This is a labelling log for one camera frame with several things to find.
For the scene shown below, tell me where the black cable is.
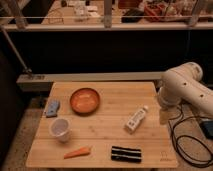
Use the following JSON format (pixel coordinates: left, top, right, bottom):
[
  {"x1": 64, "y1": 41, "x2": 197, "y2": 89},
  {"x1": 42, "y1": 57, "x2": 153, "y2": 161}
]
[{"x1": 168, "y1": 104, "x2": 213, "y2": 169}]

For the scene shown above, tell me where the blue sponge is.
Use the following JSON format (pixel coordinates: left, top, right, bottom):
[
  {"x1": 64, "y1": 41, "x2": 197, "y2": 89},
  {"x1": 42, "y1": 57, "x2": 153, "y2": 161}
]
[{"x1": 45, "y1": 100, "x2": 60, "y2": 118}]

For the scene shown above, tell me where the wooden table board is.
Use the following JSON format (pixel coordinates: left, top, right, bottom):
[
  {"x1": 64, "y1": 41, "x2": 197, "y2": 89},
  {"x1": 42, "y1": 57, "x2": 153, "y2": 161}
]
[{"x1": 26, "y1": 82, "x2": 178, "y2": 168}]

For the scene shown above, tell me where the orange ceramic plate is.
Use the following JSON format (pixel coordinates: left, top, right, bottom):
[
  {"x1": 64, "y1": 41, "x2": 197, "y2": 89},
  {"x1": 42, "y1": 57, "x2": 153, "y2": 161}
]
[{"x1": 70, "y1": 88, "x2": 100, "y2": 115}]

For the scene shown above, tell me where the white plastic bottle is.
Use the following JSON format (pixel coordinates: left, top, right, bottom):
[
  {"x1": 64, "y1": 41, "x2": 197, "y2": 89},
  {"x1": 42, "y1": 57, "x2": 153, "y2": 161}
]
[{"x1": 124, "y1": 106, "x2": 149, "y2": 134}]

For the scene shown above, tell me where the orange pepper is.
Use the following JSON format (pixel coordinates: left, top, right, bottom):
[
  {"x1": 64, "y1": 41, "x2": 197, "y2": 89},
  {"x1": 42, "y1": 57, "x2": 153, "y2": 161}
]
[{"x1": 64, "y1": 147, "x2": 91, "y2": 159}]

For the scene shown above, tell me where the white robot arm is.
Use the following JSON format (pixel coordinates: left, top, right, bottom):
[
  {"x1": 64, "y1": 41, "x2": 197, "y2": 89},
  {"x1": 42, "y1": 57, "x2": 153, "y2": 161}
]
[{"x1": 157, "y1": 62, "x2": 213, "y2": 115}]

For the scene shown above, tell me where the grey metal rail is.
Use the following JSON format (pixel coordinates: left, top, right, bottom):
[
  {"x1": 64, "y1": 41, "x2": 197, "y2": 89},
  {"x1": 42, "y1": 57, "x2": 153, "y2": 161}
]
[{"x1": 16, "y1": 72, "x2": 162, "y2": 92}]

